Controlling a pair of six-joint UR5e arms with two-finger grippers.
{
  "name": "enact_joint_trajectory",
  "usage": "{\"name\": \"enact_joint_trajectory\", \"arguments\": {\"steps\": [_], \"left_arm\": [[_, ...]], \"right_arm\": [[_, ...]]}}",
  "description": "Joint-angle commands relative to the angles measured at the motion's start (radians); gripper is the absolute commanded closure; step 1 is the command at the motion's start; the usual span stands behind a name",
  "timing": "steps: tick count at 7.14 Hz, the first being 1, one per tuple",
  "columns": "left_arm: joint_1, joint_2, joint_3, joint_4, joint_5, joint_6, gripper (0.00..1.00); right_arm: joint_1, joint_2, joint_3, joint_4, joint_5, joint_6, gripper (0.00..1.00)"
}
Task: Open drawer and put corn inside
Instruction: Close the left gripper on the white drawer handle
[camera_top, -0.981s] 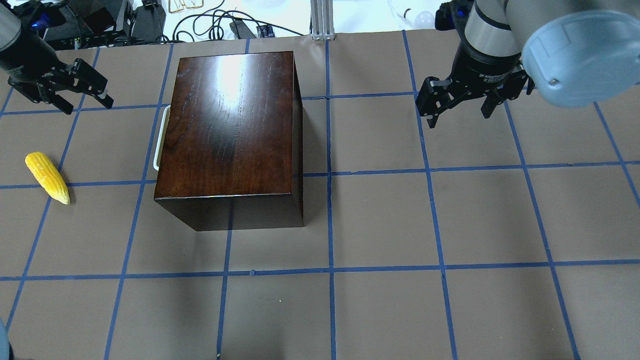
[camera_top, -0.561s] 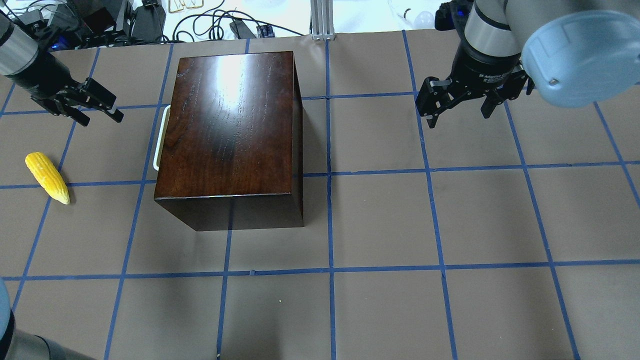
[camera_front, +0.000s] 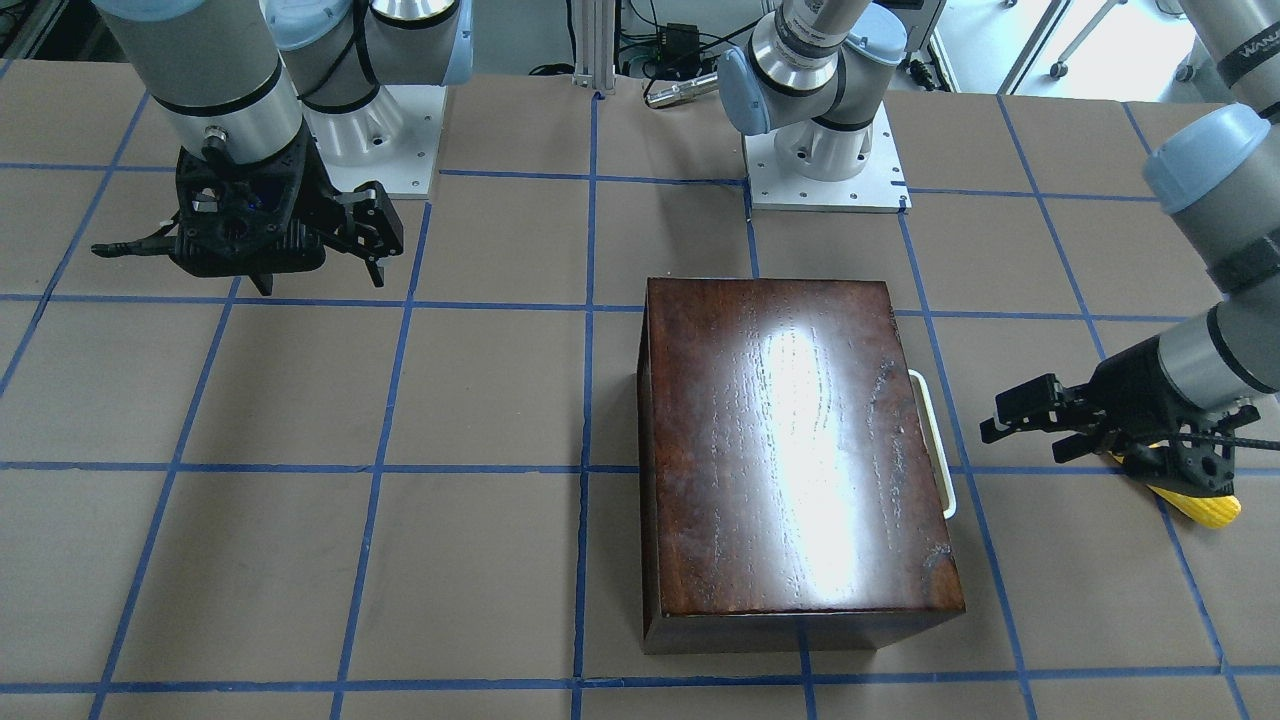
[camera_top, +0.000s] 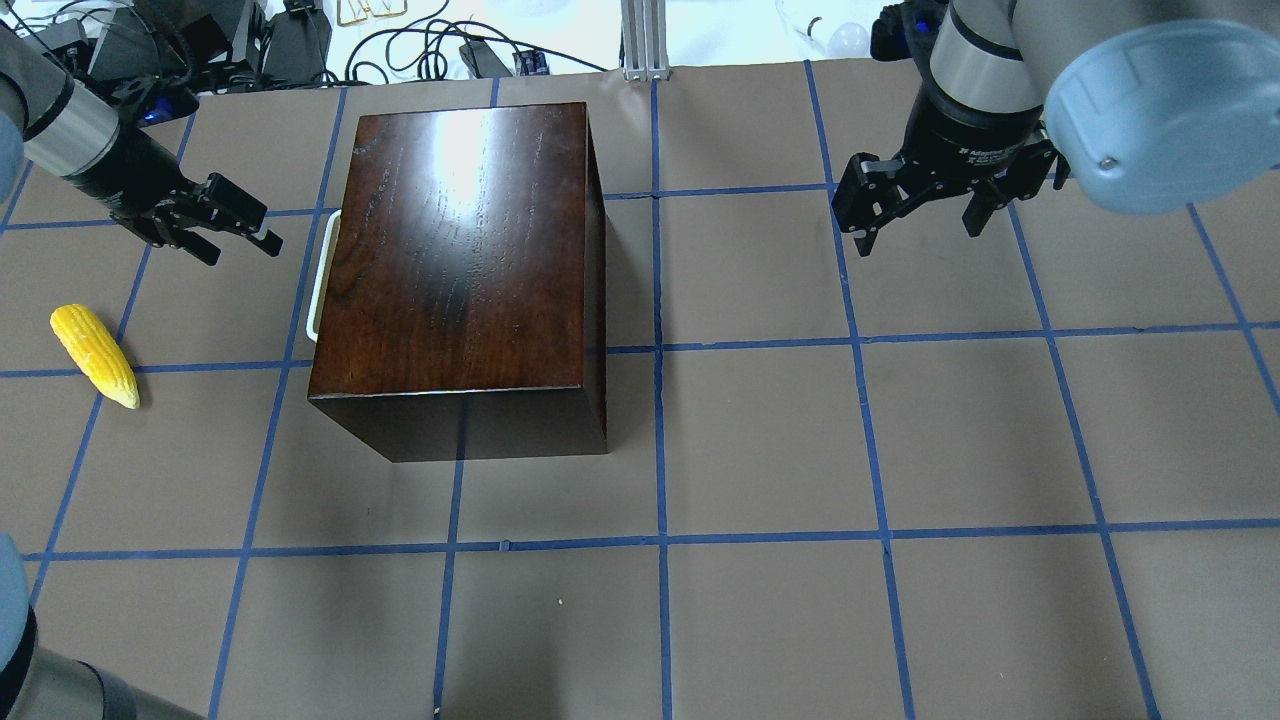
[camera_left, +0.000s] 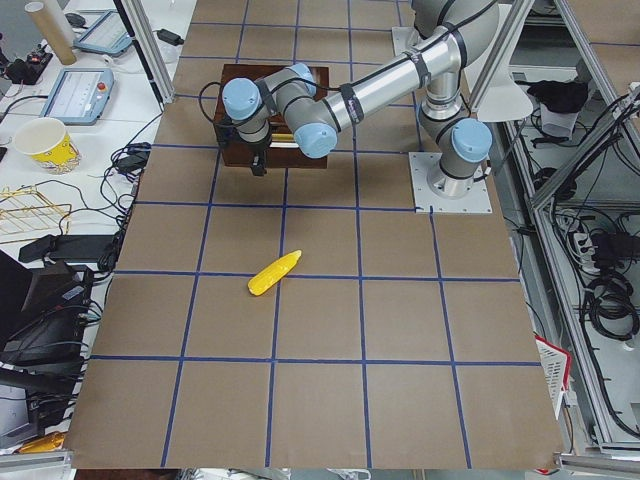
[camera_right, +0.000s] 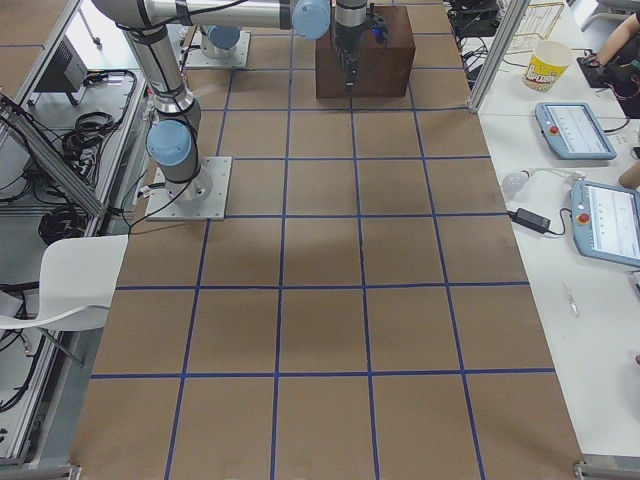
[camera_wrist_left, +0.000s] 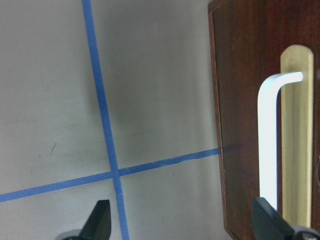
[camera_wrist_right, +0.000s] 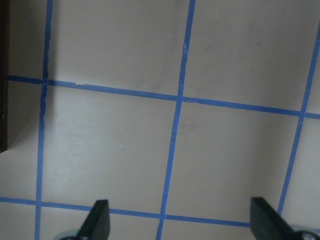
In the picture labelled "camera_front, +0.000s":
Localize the yellow corn cob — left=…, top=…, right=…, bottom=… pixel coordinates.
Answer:
left=1147, top=483, right=1242, bottom=529

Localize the dark wooden drawer cabinet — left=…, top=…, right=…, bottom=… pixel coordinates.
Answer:
left=635, top=277, right=966, bottom=655

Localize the light wood drawer white handle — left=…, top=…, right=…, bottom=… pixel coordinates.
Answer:
left=908, top=368, right=957, bottom=521

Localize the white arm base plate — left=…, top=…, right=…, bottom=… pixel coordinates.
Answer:
left=303, top=85, right=448, bottom=200

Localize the aluminium frame post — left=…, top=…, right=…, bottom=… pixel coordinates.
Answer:
left=568, top=0, right=620, bottom=100

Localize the black gripper near corn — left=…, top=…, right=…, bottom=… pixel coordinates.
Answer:
left=980, top=340, right=1260, bottom=498

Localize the grey robot arm near corn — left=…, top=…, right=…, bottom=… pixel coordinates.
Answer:
left=980, top=1, right=1279, bottom=498

